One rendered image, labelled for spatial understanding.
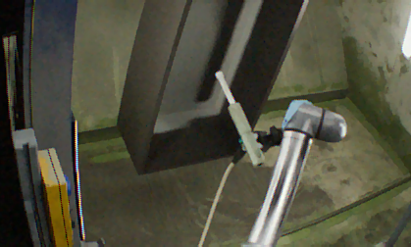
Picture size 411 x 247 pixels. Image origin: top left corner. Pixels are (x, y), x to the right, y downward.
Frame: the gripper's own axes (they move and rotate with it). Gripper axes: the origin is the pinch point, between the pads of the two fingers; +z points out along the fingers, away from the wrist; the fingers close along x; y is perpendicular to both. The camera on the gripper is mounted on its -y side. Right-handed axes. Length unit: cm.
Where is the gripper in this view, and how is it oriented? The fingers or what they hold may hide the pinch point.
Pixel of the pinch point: (244, 143)
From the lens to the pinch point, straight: 240.0
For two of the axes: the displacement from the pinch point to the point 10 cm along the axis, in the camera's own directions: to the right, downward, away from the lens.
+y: -3.4, 5.0, 8.0
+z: -8.7, 1.6, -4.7
